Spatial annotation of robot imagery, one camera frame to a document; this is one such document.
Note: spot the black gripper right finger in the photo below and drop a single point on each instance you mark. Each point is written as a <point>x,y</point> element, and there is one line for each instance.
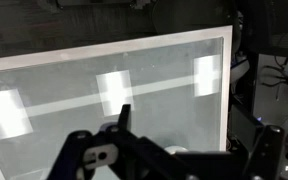
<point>267,150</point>

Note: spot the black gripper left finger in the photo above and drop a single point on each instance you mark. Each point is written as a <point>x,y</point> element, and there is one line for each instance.
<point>124,146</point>

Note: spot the white ceramic bowl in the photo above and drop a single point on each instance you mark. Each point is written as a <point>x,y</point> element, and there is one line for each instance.
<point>176,149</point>

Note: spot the black box with blue light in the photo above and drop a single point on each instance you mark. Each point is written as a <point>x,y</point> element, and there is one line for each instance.
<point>244,128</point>

